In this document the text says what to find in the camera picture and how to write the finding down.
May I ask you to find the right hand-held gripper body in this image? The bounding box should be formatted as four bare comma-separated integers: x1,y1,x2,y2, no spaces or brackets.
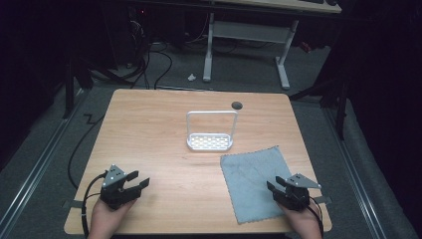
272,172,322,212

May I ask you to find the black floor cable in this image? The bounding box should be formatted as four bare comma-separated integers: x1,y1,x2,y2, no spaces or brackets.
67,114,106,191

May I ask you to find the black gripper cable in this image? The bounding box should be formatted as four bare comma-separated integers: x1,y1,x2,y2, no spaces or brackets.
307,194,325,239
81,170,109,239

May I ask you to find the black metal stand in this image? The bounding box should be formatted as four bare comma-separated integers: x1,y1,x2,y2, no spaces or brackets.
62,54,133,120
289,78,351,141

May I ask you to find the bundle of black cables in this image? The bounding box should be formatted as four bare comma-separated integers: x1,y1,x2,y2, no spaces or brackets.
127,18,174,91

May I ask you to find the grey-blue cloth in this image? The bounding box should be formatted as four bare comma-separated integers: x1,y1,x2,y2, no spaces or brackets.
219,145,320,225

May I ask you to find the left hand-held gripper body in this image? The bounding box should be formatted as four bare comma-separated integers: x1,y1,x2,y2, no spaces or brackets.
99,163,140,210

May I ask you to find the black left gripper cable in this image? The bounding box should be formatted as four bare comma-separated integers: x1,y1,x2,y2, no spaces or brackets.
81,170,109,239

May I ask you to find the person's right hand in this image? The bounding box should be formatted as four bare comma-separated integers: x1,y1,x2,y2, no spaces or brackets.
277,201,324,239

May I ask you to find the white-framed wooden desk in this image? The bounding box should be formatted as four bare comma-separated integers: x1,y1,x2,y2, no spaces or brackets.
202,0,343,91

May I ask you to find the dark computer tower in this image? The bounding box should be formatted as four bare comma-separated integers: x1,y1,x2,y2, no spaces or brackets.
101,4,151,69

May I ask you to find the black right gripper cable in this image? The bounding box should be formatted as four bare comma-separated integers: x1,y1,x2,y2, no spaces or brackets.
307,194,325,239

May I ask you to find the white rack with basket base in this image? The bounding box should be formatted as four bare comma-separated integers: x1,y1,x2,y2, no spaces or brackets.
185,110,239,152

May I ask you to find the metal floor rail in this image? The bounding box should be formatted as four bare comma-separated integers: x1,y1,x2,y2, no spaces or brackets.
0,89,88,234
321,105,388,239

